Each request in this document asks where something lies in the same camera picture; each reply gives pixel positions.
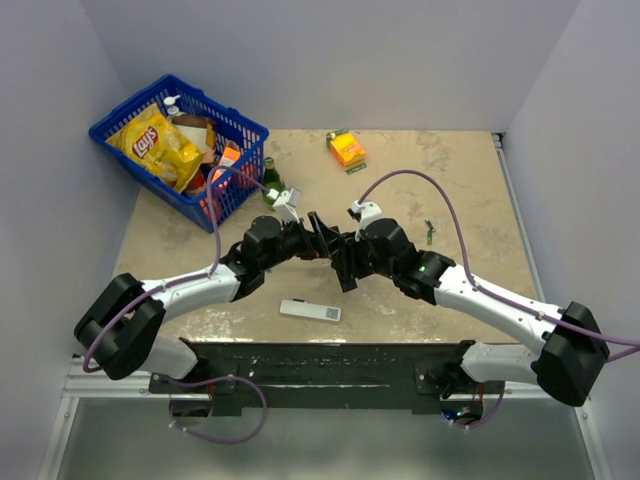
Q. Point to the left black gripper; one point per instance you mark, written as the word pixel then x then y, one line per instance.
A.
pixel 315 244

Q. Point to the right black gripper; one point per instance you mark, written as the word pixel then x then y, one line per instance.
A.
pixel 347 260

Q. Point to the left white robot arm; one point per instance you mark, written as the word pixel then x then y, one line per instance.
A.
pixel 120 331

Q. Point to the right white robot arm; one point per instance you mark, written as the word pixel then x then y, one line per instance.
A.
pixel 560 349

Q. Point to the white remote control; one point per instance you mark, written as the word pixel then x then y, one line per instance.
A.
pixel 303 309

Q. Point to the green glass bottle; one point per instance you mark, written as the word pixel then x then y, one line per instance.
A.
pixel 272 181

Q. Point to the orange sponge pack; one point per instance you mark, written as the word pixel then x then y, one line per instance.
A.
pixel 346 149

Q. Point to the blue plastic basket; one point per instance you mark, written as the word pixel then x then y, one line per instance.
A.
pixel 231 125

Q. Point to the orange ball in basket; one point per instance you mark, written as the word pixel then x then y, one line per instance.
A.
pixel 208 206

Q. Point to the orange white carton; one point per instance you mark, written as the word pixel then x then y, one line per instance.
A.
pixel 231 154

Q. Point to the brown white snack package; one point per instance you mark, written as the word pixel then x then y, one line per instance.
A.
pixel 201 131

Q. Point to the white pump bottle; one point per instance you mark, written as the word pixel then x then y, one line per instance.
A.
pixel 171 106

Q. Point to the yellow Lays chips bag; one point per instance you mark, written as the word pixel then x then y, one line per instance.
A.
pixel 152 142

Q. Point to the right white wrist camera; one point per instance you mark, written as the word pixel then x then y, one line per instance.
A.
pixel 364 213

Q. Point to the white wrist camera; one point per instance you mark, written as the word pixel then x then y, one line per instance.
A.
pixel 364 213
pixel 285 203

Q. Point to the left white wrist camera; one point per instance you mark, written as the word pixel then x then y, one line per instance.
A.
pixel 285 203

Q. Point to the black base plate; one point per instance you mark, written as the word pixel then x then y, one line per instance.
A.
pixel 422 378

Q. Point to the aluminium frame rail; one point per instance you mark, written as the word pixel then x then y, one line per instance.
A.
pixel 80 386

